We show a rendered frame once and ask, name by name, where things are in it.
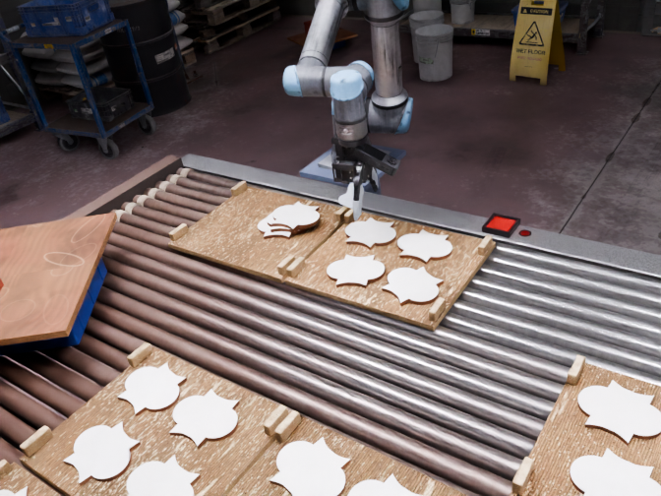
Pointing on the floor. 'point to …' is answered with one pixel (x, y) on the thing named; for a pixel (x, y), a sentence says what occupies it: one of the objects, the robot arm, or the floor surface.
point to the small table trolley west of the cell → (68, 141)
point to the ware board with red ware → (334, 41)
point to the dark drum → (124, 74)
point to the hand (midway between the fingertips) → (368, 206)
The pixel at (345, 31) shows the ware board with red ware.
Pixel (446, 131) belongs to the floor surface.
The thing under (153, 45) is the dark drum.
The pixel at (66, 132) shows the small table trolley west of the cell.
